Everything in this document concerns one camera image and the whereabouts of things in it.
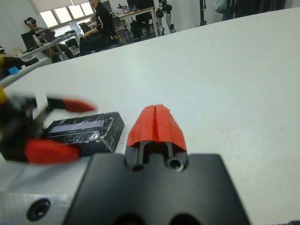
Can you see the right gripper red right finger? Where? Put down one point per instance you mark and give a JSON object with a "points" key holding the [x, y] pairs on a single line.
{"points": [[171, 131]]}

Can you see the pale plastic bag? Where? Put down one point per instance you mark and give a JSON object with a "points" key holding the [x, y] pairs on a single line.
{"points": [[220, 5]]}

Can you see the black box lid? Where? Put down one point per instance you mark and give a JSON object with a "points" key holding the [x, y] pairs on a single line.
{"points": [[93, 133]]}

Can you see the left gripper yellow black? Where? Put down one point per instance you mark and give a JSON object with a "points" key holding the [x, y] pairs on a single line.
{"points": [[18, 122]]}

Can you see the beige cup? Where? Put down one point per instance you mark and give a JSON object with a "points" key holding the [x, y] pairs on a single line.
{"points": [[16, 50]]}

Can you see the black crane hoist stand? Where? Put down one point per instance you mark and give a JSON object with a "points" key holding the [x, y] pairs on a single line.
{"points": [[202, 11]]}

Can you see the small blue box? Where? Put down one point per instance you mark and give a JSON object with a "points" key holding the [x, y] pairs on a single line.
{"points": [[14, 71]]}

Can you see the white-legged desk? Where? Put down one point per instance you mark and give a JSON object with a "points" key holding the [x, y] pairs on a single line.
{"points": [[152, 21]]}

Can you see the white roller blind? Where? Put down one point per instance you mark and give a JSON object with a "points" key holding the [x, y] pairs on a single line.
{"points": [[47, 3]]}

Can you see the small silver humanoid robot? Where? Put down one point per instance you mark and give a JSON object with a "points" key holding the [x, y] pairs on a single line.
{"points": [[167, 17]]}

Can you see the folded black tripods bundle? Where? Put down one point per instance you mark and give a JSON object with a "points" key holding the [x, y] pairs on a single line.
{"points": [[228, 14]]}

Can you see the white plastic bottle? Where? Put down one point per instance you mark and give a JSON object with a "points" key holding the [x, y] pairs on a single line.
{"points": [[37, 40]]}

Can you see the bright window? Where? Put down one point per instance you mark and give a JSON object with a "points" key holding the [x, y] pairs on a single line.
{"points": [[63, 14]]}

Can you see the long white desk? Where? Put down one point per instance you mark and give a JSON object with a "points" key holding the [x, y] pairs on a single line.
{"points": [[30, 68]]}

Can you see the person wearing VR headset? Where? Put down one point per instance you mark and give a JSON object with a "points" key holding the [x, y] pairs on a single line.
{"points": [[44, 32]]}

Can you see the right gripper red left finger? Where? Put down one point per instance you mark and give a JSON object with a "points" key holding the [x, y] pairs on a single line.
{"points": [[143, 126]]}

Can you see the large black humanoid robot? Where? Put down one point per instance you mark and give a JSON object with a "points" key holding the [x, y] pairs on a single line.
{"points": [[257, 7]]}

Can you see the black bag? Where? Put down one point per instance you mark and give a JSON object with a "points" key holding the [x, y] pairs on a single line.
{"points": [[12, 62]]}

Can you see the black computer monitor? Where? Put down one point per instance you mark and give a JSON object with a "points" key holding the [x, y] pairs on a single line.
{"points": [[28, 41], [146, 3], [132, 4]]}

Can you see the person in black jacket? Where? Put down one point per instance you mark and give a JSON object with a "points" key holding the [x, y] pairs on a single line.
{"points": [[103, 21]]}

